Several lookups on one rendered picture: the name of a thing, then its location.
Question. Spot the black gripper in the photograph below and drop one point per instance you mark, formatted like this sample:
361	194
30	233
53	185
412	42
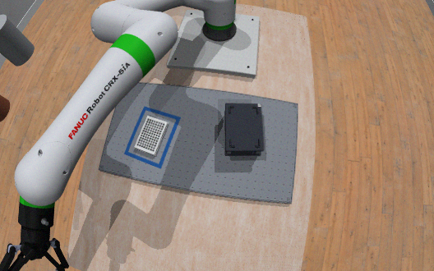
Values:
29	248

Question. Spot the blue tape outline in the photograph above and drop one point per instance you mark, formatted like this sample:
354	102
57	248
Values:
167	145

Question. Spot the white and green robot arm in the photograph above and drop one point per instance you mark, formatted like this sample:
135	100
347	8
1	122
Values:
148	34

